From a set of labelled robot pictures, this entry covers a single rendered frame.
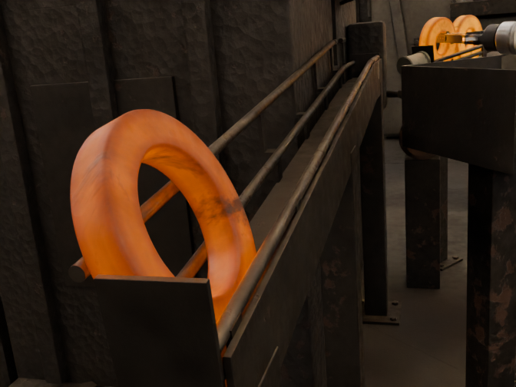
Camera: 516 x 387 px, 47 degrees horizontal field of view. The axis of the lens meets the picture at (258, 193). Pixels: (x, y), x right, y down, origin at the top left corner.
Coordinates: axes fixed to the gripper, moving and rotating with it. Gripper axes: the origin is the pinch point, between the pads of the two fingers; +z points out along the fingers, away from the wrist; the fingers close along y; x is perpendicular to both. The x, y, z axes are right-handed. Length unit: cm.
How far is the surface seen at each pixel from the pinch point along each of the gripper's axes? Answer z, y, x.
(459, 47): -1.6, 9.0, -3.5
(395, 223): 33, 23, -76
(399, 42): 145, 171, -15
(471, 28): -1.4, 15.9, 1.9
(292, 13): -33, -92, 10
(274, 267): -76, -135, -8
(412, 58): -1.8, -15.4, -4.9
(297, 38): -31, -89, 6
